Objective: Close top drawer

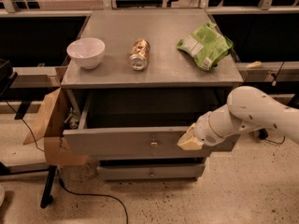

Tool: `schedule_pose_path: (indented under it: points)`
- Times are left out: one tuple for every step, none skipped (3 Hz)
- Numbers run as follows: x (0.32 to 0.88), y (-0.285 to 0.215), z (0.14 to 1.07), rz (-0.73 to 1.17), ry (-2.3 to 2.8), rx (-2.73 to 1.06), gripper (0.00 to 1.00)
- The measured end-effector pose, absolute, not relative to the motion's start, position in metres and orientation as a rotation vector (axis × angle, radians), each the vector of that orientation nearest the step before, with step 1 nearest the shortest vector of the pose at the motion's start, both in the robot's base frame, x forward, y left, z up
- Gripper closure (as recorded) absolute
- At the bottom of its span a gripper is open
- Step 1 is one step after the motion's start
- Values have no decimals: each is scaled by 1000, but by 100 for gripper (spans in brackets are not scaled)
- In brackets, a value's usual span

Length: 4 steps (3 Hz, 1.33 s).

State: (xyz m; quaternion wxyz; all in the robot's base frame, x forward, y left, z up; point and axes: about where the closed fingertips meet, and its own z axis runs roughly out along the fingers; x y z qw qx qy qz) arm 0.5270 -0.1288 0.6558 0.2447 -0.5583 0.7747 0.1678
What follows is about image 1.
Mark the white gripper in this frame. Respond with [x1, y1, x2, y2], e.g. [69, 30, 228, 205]
[178, 111, 229, 150]

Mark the grey top drawer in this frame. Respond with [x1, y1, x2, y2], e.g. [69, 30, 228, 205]
[64, 89, 238, 160]

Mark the grey drawer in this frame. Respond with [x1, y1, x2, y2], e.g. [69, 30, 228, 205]
[97, 158, 206, 181]
[64, 89, 238, 160]

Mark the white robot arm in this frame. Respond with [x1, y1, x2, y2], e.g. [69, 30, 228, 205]
[178, 86, 299, 150]

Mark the metal top drawer knob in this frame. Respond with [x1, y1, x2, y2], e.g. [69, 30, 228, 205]
[150, 140, 159, 148]

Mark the grey lower drawer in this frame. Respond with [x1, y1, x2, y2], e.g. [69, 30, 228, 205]
[97, 158, 206, 181]

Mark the grey drawer cabinet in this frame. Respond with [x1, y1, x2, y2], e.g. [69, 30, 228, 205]
[60, 8, 245, 182]

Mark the green chip bag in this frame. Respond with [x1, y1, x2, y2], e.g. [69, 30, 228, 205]
[177, 22, 234, 72]

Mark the orange soda can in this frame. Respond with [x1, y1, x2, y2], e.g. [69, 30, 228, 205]
[129, 38, 150, 71]

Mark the yellow foam scrap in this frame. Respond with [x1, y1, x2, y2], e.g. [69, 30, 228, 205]
[246, 61, 262, 69]

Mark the white ceramic bowl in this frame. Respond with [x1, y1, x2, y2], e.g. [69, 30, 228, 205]
[66, 37, 106, 69]

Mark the brown cardboard box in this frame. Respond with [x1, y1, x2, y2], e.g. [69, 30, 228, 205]
[23, 88, 88, 165]

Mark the black table leg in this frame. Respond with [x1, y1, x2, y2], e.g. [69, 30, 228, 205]
[0, 162, 57, 209]

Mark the black cable right floor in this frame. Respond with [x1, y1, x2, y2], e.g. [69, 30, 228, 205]
[256, 128, 286, 146]

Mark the black floor cable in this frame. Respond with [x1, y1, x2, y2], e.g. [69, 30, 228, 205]
[55, 168, 130, 224]

